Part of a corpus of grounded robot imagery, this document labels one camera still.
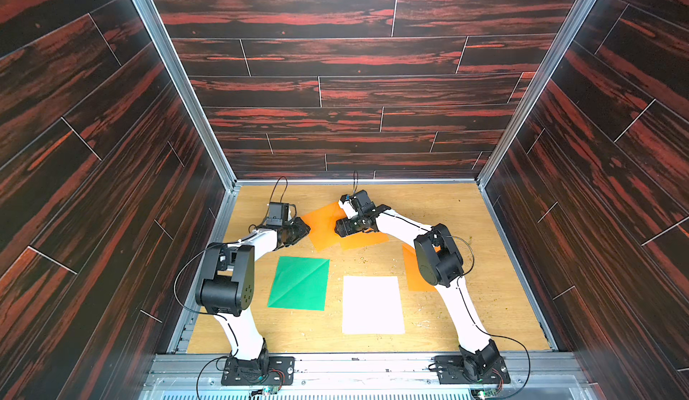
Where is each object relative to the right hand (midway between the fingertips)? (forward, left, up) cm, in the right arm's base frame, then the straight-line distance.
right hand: (348, 224), depth 106 cm
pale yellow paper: (-32, -9, -1) cm, 34 cm away
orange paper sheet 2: (-12, -5, +7) cm, 15 cm away
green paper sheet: (-26, +16, 0) cm, 30 cm away
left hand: (-6, +14, +5) cm, 16 cm away
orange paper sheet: (-1, +10, +1) cm, 11 cm away
